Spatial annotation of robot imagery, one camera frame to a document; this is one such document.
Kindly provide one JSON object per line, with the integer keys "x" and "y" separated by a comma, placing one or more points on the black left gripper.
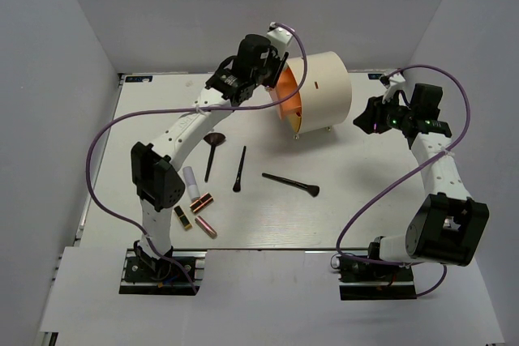
{"x": 276, "y": 58}

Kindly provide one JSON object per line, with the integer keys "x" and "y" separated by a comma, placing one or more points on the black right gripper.
{"x": 373, "y": 113}

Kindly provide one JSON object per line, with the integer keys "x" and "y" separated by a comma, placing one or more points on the orange drawer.
{"x": 286, "y": 84}

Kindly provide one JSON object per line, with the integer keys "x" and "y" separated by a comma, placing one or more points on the cream round drawer organizer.
{"x": 326, "y": 94}

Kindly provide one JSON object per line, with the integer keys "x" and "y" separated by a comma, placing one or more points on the brown fan makeup brush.
{"x": 214, "y": 140}

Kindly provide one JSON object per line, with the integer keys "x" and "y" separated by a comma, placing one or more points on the white cosmetic tube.
{"x": 191, "y": 183}

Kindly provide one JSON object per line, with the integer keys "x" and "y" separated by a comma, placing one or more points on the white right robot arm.
{"x": 447, "y": 228}

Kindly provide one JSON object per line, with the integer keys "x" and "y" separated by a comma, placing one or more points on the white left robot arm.
{"x": 155, "y": 166}

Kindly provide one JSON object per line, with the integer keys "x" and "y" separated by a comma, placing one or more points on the thin black makeup brush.
{"x": 237, "y": 182}

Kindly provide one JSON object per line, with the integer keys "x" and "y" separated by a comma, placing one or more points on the blue table sticker left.
{"x": 139, "y": 79}

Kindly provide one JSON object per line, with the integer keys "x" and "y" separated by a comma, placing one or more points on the copper black lipstick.
{"x": 201, "y": 203}

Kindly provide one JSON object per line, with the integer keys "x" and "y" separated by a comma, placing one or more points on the rose gold lipstick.
{"x": 206, "y": 227}

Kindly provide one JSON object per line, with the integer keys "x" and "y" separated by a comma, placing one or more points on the black gold lipstick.
{"x": 182, "y": 217}

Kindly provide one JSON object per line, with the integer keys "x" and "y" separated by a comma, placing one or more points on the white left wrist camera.
{"x": 279, "y": 37}

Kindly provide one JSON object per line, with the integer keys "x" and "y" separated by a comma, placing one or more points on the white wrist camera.
{"x": 396, "y": 81}
{"x": 279, "y": 37}

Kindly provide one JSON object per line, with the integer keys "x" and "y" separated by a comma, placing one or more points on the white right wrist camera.
{"x": 396, "y": 81}

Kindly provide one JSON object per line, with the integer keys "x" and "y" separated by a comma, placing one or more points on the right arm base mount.
{"x": 360, "y": 281}

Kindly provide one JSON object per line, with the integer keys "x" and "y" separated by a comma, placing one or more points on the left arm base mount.
{"x": 139, "y": 279}

